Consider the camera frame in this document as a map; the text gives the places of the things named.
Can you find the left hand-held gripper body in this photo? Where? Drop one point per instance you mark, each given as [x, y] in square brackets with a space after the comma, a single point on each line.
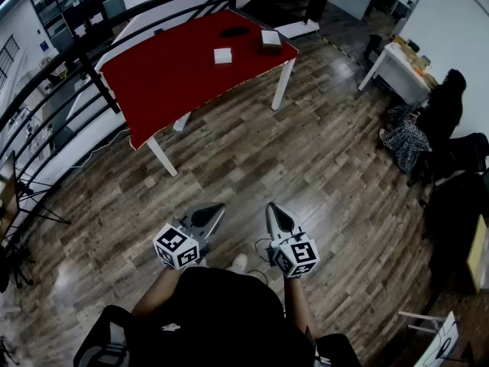
[176, 247]

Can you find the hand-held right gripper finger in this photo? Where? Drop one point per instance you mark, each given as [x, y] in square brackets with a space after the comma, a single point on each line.
[293, 228]
[272, 224]

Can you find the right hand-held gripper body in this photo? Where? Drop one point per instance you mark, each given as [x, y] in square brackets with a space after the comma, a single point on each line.
[296, 256]

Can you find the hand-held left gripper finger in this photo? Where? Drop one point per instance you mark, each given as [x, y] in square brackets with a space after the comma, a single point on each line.
[198, 209]
[214, 223]

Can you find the small white box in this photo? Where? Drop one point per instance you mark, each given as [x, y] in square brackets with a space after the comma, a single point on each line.
[222, 56]

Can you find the person's left forearm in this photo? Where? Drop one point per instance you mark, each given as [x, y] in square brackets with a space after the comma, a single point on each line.
[156, 293]

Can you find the person's right forearm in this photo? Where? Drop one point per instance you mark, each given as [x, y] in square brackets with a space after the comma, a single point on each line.
[302, 304]

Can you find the person's black shirt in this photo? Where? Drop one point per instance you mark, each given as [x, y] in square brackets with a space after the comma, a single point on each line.
[229, 319]

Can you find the red tablecloth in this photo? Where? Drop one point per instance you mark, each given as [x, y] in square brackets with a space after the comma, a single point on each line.
[172, 82]

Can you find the black metal railing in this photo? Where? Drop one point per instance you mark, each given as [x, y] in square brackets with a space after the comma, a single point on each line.
[97, 78]

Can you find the black tripod stand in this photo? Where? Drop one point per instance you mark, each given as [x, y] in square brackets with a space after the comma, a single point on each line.
[15, 205]

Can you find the black remote control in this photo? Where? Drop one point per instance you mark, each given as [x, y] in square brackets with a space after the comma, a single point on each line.
[234, 32]

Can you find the black chair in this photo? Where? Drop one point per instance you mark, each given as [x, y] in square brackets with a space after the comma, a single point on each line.
[458, 155]

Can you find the white desk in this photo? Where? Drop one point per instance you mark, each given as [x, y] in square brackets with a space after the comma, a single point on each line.
[397, 71]

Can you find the white low barrier panel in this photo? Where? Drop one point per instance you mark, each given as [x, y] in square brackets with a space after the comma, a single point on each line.
[298, 29]

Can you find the black bin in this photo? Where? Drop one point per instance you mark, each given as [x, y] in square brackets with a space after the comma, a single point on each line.
[374, 44]

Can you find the row of tan containers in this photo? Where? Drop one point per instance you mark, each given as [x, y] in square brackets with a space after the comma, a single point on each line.
[418, 61]

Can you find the glass-front shelving unit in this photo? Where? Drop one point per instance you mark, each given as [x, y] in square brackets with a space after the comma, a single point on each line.
[72, 6]

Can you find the blue wall sign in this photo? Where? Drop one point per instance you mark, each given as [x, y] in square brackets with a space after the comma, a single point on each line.
[44, 46]

